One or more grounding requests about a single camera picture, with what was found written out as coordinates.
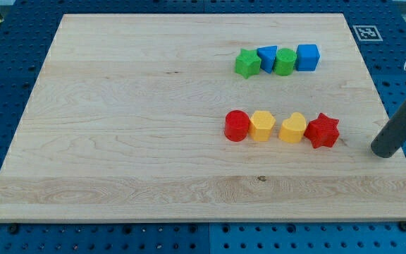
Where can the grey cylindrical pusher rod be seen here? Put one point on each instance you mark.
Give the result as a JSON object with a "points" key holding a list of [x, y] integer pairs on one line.
{"points": [[392, 135]]}

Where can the red star block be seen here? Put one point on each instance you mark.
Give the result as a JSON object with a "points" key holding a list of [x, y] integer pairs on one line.
{"points": [[322, 131]]}

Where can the yellow heart block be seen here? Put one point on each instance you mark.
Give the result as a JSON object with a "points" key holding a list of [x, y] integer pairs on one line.
{"points": [[293, 128]]}

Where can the green star block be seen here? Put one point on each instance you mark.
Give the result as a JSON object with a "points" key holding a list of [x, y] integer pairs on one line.
{"points": [[247, 63]]}

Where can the white fiducial marker tag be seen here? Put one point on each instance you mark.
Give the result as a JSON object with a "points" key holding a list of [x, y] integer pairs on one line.
{"points": [[367, 33]]}

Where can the blue cube block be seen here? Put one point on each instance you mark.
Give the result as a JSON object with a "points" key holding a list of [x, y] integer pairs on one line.
{"points": [[307, 57]]}

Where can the green cylinder block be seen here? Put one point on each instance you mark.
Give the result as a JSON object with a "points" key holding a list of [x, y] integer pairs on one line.
{"points": [[284, 62]]}

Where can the yellow hexagon block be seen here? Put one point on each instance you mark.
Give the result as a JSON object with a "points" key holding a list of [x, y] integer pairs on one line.
{"points": [[261, 125]]}

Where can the blue triangle block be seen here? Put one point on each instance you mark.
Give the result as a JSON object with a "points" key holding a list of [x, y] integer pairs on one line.
{"points": [[267, 56]]}

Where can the red cylinder block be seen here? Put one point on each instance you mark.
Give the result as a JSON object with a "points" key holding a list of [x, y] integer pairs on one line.
{"points": [[236, 125]]}

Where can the wooden board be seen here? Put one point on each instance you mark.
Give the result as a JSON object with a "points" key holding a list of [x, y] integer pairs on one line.
{"points": [[125, 123]]}

